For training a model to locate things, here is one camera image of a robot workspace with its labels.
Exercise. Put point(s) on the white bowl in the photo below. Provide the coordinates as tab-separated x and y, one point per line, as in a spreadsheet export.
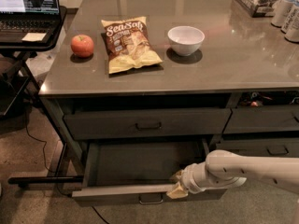
185	40

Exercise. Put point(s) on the black laptop stand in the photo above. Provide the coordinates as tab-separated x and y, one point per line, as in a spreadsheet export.
19	55

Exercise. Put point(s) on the red apple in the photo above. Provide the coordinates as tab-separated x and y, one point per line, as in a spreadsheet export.
82	46

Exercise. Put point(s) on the sea salt chips bag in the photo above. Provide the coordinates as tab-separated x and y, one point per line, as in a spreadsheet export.
128	45

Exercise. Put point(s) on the open black laptop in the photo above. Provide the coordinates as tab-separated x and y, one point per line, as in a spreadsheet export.
19	17

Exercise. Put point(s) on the white can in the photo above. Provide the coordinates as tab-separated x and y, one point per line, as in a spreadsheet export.
291	17
281	12
293	32

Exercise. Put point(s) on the white can middle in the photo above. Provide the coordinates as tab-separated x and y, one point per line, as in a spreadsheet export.
291	17

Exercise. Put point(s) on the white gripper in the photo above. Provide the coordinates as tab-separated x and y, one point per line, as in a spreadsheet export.
187	180

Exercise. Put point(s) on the white can right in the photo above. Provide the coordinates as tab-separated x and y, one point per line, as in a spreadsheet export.
293	32

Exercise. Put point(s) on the white can left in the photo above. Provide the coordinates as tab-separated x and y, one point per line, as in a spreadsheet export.
281	12

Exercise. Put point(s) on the grey drawer cabinet frame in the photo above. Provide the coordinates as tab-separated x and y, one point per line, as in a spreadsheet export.
61	104

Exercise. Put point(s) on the yellow sticky note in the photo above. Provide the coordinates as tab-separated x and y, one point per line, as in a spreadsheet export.
33	37

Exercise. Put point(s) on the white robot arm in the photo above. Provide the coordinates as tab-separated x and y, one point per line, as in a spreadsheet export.
224	170

